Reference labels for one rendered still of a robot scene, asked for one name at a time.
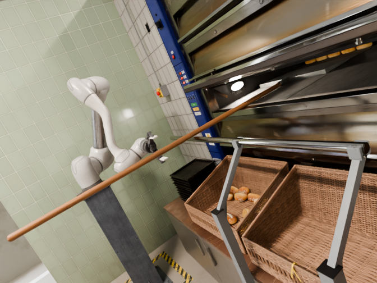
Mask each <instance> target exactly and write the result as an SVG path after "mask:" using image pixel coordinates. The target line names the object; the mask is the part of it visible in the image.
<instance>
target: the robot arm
mask: <svg viewBox="0 0 377 283"><path fill-rule="evenodd" d="M67 86H68V88H69V90H70V92H71V93H72V94H73V95H74V96H75V97H76V98H77V99H78V100H79V101H80V102H83V104H85V105H86V106H88V107H90V113H91V126H92V133H93V146H92V147H91V149H90V154H89V157H88V156H79V157H77V158H75V159H74V160H73V161H72V163H71V170H72V173H73V176H74V178H75V179H76V181H77V183H78V184H79V186H80V187H81V189H82V191H81V192H79V193H78V194H77V195H76V196H79V195H80V194H82V193H84V192H86V191H87V190H89V189H91V188H93V187H95V186H96V185H98V184H100V183H101V182H103V180H101V178H100V176H99V175H100V173H102V172H103V171H105V170H106V169H107V168H108V167H109V166H110V165H111V164H112V163H113V161H114V160H115V162H116V163H115V164H114V170H115V171H116V172H118V173H119V172H121V171H123V170H125V169H126V168H128V167H130V166H132V165H134V164H135V163H137V162H138V161H140V160H141V159H142V158H143V157H144V156H145V155H146V154H148V153H155V152H156V151H158V150H157V145H156V143H155V142H154V140H153V139H155V138H157V137H158V136H155V135H154V134H151V131H150V132H148V133H146V137H145V138H139V139H137V140H136V141H135V142H134V144H133V146H132V147H131V148H130V149H129V150H127V149H121V148H119V147H118V146H117V144H116V142H115V138H114V131H113V124H112V118H111V114H110V112H109V110H108V108H107V107H106V106H105V105H104V102H105V100H106V97H107V93H108V91H109V88H110V84H109V82H108V80H107V79H105V78H103V77H98V76H93V77H88V78H86V79H79V78H76V77H73V78H70V79H69V81H68V82H67ZM106 141H107V142H106ZM156 159H157V160H158V161H159V162H160V163H161V164H162V163H164V162H165V160H167V159H168V157H163V156H159V157H158V158H156Z"/></svg>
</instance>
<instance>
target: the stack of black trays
mask: <svg viewBox="0 0 377 283"><path fill-rule="evenodd" d="M215 164H216V163H215V161H214V160H208V159H198V158H195V159H193V160H192V161H191V162H189V163H187V164H186V165H184V166H183V167H181V168H180V169H178V170H177V171H175V172H174V173H172V174H170V176H171V179H172V181H174V183H173V184H175V186H176V188H177V189H178V190H177V191H178V193H179V195H180V196H181V197H180V198H182V199H181V200H183V201H184V202H186V201H187V199H188V198H189V197H190V196H191V195H192V194H193V193H194V192H195V190H196V189H197V188H198V187H199V186H200V185H201V184H202V183H203V182H204V180H205V179H206V178H207V177H208V176H209V175H210V174H211V173H212V172H213V170H214V169H215V168H216V167H217V166H215Z"/></svg>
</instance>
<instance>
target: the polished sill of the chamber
mask: <svg viewBox="0 0 377 283"><path fill-rule="evenodd" d="M372 103H377V88H371V89H364V90H356V91H351V92H344V93H336V94H328V95H320V96H315V97H308V98H300V99H293V100H288V101H280V102H273V103H265V104H257V105H252V106H246V107H244V108H242V109H240V110H239V111H237V112H235V113H234V114H232V115H230V116H229V117H232V116H244V115H256V114H263V113H275V112H287V111H299V110H306V109H317V108H329V107H341V106H353V105H360V104H372ZM231 109H232V108H229V109H222V110H218V111H216V112H214V113H213V116H214V118H216V117H218V116H220V115H222V114H224V113H225V112H227V111H229V110H231Z"/></svg>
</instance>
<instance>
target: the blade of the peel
mask: <svg viewBox="0 0 377 283"><path fill-rule="evenodd" d="M355 55H357V54H354V55H351V56H347V57H343V58H339V59H337V60H332V61H329V62H324V63H321V64H318V65H314V66H310V67H306V68H303V69H299V70H295V71H291V72H288V73H286V74H284V75H282V76H279V77H276V78H275V79H272V80H270V81H267V82H265V83H263V84H260V88H264V87H267V86H272V85H275V84H276V83H277V82H279V81H281V80H282V79H284V78H286V77H289V79H290V81H295V80H299V79H304V78H308V77H313V76H317V75H322V74H326V73H328V72H329V71H331V70H333V69H334V68H336V67H338V66H339V65H341V64H342V63H344V62H346V61H347V60H349V59H350V58H352V57H354V56H355Z"/></svg>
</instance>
